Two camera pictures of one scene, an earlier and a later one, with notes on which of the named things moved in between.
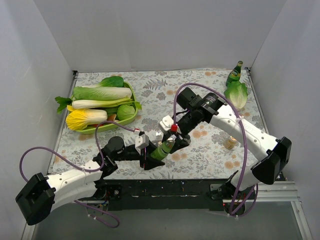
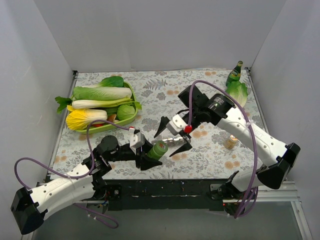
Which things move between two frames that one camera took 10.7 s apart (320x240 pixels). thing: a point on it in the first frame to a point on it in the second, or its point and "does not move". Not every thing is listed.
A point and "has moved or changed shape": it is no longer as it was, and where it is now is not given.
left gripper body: [143, 158] does not move
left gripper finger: [148, 163] does not move
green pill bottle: [161, 152] has moved or changed shape
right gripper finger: [166, 136] to [164, 122]
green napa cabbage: [87, 93] does not move
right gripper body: [178, 133] does not move
